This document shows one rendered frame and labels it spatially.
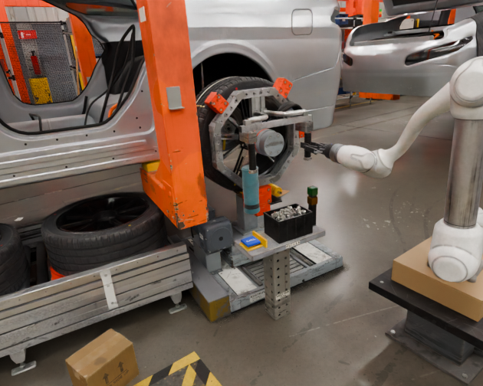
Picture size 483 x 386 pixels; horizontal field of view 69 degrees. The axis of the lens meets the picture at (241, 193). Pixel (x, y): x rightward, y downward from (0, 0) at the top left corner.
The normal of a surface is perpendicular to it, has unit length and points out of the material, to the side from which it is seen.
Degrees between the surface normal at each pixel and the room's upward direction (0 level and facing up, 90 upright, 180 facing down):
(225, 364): 0
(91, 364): 0
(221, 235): 90
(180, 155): 90
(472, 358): 0
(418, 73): 91
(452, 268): 97
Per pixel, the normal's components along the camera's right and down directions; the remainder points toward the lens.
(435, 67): -0.45, 0.34
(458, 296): -0.81, 0.25
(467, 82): -0.61, 0.23
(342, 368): -0.07, -0.93
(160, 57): 0.48, 0.29
